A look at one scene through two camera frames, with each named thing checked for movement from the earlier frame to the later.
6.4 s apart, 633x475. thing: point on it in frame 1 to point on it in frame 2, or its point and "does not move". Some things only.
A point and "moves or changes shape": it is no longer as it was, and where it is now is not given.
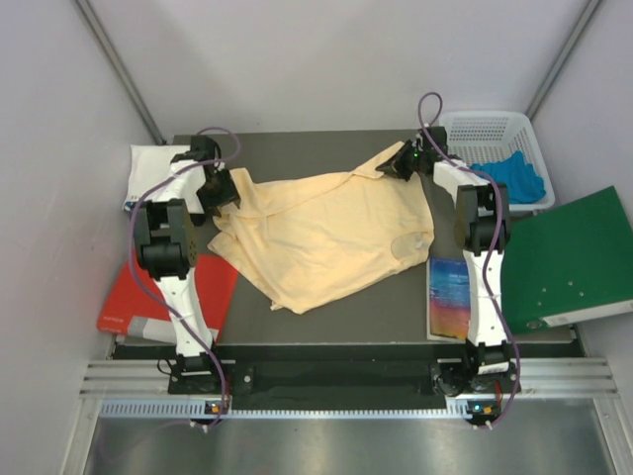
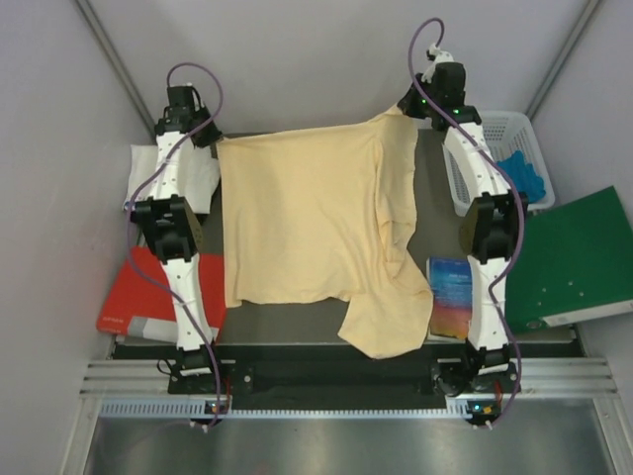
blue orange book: [448, 298] does not move
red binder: [132, 311] does not move
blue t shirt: [524, 183] does not move
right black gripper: [395, 166] to [407, 103]
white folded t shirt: [151, 164] does not move
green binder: [572, 256] does not move
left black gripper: [228, 190] to [212, 137]
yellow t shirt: [317, 239] moves or changes shape
